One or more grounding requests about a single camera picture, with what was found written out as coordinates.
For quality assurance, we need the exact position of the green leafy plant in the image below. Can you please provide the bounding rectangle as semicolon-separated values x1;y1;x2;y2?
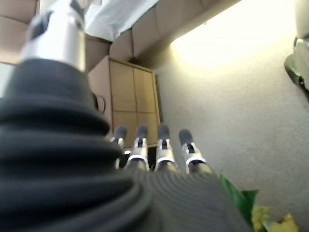
218;172;300;232

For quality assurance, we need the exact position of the wooden nightstand with drawers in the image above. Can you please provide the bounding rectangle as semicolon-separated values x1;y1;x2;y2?
87;55;162;148

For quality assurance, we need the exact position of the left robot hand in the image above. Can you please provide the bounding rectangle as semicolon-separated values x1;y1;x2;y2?
0;0;252;232

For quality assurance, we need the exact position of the white fitted bed sheet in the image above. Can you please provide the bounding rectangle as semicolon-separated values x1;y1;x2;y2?
84;0;160;41

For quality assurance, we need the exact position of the silver left robot leg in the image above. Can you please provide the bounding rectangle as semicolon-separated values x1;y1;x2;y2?
284;36;309;93

